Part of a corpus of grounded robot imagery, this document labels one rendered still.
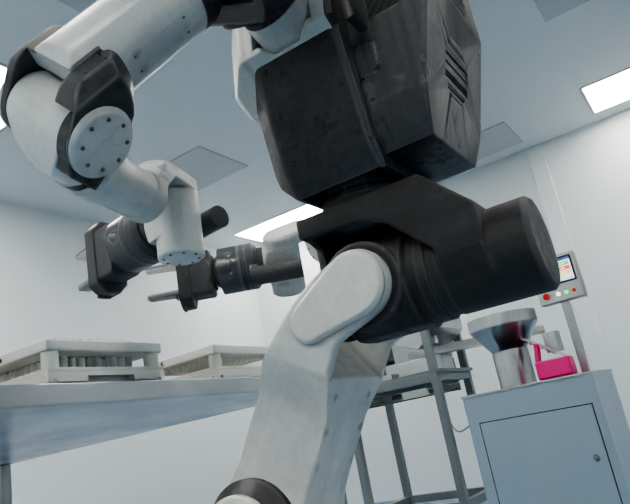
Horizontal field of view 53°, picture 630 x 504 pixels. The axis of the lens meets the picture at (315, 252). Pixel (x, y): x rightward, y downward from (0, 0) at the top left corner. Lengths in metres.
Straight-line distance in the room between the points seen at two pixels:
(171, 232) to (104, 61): 0.29
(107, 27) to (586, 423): 2.74
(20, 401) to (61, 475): 4.26
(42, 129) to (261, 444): 0.46
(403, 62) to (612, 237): 5.21
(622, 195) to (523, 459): 3.30
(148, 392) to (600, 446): 2.30
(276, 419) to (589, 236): 5.24
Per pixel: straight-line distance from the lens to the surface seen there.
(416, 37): 0.77
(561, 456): 3.14
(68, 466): 5.32
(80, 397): 1.08
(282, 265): 1.12
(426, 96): 0.74
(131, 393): 1.15
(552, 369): 3.14
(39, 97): 0.70
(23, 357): 1.12
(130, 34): 0.69
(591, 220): 5.96
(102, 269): 1.01
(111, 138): 0.68
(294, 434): 0.82
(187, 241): 0.87
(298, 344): 0.78
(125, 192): 0.77
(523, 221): 0.71
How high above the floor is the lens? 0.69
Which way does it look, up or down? 16 degrees up
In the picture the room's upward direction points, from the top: 11 degrees counter-clockwise
